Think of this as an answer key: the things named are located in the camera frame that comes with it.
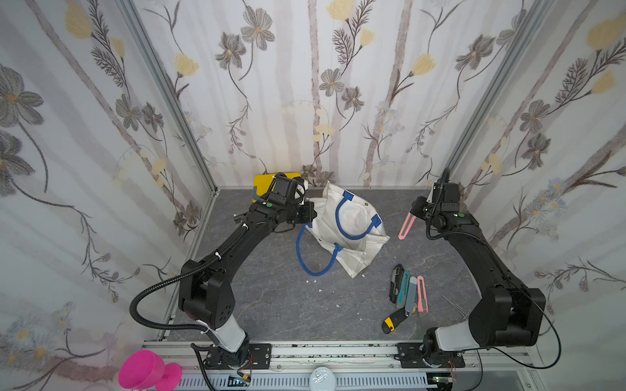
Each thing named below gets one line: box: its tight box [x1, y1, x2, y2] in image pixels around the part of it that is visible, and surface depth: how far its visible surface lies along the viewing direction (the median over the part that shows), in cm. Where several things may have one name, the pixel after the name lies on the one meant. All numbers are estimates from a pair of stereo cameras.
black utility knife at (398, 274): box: [388, 263, 406, 304], surface depth 90 cm
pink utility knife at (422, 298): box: [416, 275, 429, 314], surface depth 88 cm
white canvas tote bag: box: [295, 181, 391, 279], surface depth 87 cm
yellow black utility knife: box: [381, 307, 409, 334], surface depth 82 cm
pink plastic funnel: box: [118, 349, 182, 391], surface depth 62 cm
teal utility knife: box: [396, 270, 411, 309], surface depth 89 cm
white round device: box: [308, 366, 336, 391], surface depth 67 cm
